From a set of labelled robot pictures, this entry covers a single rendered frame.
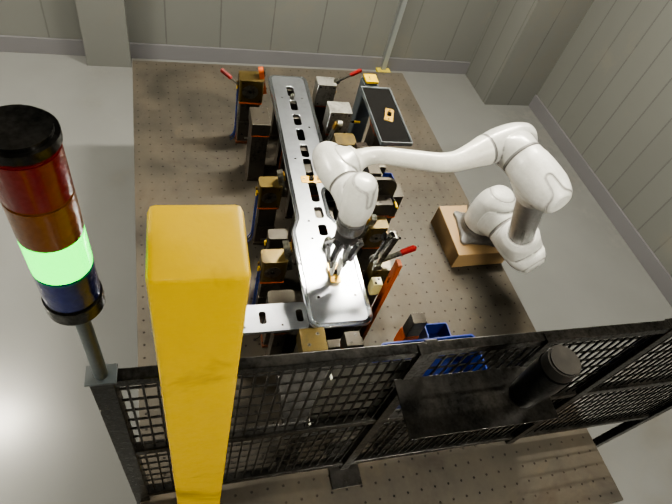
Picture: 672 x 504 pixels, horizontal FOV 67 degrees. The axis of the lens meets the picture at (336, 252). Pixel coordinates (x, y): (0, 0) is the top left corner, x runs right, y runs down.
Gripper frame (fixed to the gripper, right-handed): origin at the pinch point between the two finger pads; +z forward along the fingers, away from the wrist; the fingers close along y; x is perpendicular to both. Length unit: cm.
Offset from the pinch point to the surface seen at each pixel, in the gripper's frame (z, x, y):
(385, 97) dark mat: -11, -82, -37
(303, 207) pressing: 4.9, -31.8, 5.6
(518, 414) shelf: -38, 68, -20
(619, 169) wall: 78, -131, -263
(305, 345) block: -1.1, 29.0, 15.7
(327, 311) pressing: 5.0, 14.4, 4.9
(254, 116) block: 2, -81, 19
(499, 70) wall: 75, -247, -209
